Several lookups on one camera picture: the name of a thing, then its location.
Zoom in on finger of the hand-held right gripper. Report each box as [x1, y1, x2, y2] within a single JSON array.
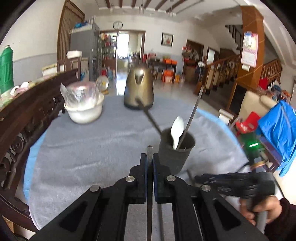
[[208, 183, 246, 198], [194, 173, 246, 184]]

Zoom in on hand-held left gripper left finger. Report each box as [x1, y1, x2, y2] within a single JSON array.
[[30, 153, 148, 241]]

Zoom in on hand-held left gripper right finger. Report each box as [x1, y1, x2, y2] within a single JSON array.
[[153, 153, 270, 241]]

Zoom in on dark metal utensil holder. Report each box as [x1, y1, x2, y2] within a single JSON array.
[[158, 128, 196, 175]]

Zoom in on white plastic spoon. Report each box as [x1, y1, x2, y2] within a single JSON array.
[[170, 116, 185, 150]]

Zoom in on person's right forearm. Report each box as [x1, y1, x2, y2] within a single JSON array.
[[264, 198, 296, 241]]

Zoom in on person's right hand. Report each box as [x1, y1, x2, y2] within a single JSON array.
[[239, 196, 281, 227]]

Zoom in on grey tablecloth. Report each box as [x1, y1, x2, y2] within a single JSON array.
[[28, 95, 255, 241]]

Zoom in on large blue plastic bag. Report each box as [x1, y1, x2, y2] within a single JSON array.
[[257, 100, 296, 178]]

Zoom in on white step stool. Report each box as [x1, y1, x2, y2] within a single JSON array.
[[218, 108, 236, 126]]

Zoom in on red plastic chair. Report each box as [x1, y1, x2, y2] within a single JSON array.
[[236, 112, 262, 135]]

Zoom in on cream upholstered chair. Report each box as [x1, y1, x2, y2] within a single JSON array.
[[238, 91, 278, 123]]

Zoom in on white bowl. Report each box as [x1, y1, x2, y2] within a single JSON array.
[[64, 94, 104, 124]]

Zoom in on brass electric kettle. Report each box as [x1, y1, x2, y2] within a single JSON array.
[[123, 65, 155, 110]]

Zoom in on clear plastic bowl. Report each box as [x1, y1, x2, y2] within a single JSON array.
[[96, 76, 110, 91]]

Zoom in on orange gift box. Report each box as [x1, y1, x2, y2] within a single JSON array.
[[162, 71, 179, 83]]

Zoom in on wooden stair railing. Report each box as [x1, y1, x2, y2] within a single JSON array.
[[196, 54, 242, 95]]

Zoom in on cardboard box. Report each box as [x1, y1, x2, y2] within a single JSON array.
[[185, 66, 197, 82]]

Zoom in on blue table cover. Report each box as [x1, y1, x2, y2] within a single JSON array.
[[23, 109, 243, 200]]

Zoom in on hanging clothes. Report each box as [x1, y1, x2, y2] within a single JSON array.
[[195, 61, 207, 75]]

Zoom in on dark wooden side table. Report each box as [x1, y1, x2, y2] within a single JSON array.
[[148, 61, 177, 82]]

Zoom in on brown wooden door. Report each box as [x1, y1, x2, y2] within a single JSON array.
[[206, 47, 220, 64], [186, 39, 204, 82]]

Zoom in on hanging baskets and bags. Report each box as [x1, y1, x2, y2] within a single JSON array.
[[181, 46, 199, 61]]

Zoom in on carved wooden sideboard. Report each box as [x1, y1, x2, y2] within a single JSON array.
[[0, 68, 79, 232]]

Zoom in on dark wooden chair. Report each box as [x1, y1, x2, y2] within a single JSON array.
[[57, 57, 81, 73]]

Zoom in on shelf of bottles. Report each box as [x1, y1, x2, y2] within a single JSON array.
[[100, 32, 117, 70]]

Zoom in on framed picture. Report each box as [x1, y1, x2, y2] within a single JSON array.
[[161, 33, 174, 47]]

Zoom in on white rice cooker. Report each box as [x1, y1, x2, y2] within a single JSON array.
[[67, 50, 83, 59]]

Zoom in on white chest freezer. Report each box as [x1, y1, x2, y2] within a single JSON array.
[[42, 64, 58, 77]]

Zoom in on black stair railing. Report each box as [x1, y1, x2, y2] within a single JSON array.
[[225, 24, 243, 50]]

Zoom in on grey refrigerator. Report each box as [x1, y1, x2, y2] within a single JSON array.
[[69, 23, 102, 81]]

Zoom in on white cloth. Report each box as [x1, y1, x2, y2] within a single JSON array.
[[10, 82, 29, 95]]

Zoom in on orange wooden pillar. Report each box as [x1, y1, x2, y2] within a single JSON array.
[[236, 6, 265, 91]]

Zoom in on brown curtain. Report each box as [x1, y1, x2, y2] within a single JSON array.
[[57, 0, 85, 61]]

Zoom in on green thermos jug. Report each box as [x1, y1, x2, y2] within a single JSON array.
[[0, 46, 15, 94]]

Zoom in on pink wall calendar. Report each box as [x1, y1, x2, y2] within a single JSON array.
[[240, 31, 258, 68]]

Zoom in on wooden door frame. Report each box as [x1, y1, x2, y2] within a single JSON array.
[[99, 30, 146, 77]]

